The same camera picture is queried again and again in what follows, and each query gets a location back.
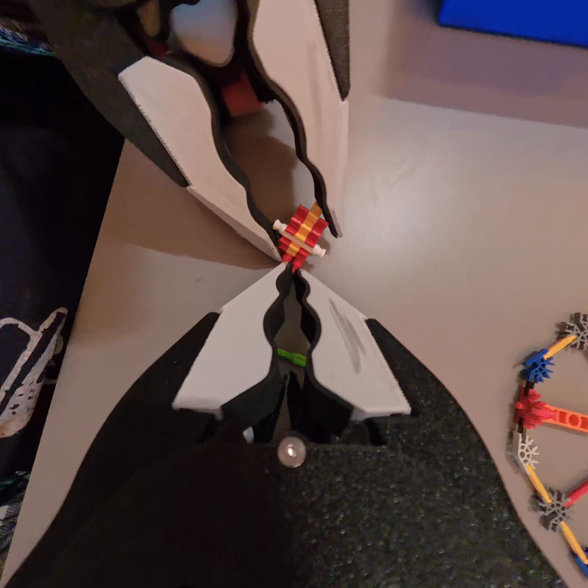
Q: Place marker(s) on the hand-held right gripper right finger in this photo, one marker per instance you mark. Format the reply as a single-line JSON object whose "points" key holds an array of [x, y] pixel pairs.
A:
{"points": [[353, 367]]}

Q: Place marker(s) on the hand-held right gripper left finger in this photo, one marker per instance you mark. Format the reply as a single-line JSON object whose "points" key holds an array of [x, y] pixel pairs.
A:
{"points": [[229, 358]]}

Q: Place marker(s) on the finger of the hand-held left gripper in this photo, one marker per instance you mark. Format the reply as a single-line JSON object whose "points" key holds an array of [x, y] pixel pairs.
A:
{"points": [[303, 69], [183, 128]]}

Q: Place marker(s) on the red yellow toy block assembly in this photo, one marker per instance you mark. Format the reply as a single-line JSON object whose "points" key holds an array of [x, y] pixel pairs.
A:
{"points": [[301, 232]]}

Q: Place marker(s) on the short green toy rod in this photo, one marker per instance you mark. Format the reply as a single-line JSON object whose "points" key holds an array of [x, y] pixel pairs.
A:
{"points": [[291, 357]]}

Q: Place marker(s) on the colourful toy wheel construction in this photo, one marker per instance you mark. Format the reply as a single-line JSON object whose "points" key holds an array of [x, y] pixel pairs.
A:
{"points": [[533, 409]]}

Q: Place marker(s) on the blue plastic bin with tag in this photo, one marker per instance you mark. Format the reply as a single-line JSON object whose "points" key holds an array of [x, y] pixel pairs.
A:
{"points": [[514, 18]]}

